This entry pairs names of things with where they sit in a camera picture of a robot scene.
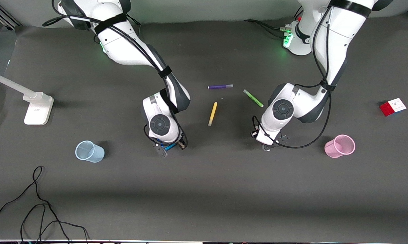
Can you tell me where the green marker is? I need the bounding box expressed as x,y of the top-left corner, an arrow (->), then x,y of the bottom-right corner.
243,89 -> 265,108

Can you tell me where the yellow marker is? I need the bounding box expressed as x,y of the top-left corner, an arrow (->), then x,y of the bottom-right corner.
208,102 -> 218,127

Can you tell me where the pink plastic cup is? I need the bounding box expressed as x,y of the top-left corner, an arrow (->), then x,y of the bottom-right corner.
324,134 -> 356,159

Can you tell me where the light blue plastic cup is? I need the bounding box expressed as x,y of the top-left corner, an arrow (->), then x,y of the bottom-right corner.
75,140 -> 105,163

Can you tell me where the red white blue cube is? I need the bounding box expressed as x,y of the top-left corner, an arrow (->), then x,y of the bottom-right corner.
380,98 -> 407,117

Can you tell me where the white stand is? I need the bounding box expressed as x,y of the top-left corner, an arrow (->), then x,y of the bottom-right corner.
0,64 -> 54,126

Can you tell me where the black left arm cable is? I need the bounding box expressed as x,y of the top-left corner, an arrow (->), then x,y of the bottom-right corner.
252,5 -> 336,149

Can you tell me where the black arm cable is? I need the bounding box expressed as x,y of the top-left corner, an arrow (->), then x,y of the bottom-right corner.
252,5 -> 336,149
43,0 -> 188,149

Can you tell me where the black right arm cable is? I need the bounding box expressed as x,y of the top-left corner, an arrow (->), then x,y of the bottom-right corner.
43,0 -> 188,149

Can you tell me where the black left base cable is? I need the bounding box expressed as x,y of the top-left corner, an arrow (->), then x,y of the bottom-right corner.
243,7 -> 304,38

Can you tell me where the black base cable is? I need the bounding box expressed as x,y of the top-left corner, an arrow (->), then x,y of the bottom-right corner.
126,14 -> 142,38
243,7 -> 304,38

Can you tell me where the black right base cable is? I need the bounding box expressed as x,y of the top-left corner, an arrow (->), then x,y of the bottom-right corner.
126,14 -> 142,38

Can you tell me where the loose black table cable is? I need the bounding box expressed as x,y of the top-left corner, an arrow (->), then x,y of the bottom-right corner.
0,166 -> 89,243

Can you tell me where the aluminium frame rail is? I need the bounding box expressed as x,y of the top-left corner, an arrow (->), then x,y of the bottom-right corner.
0,0 -> 23,30

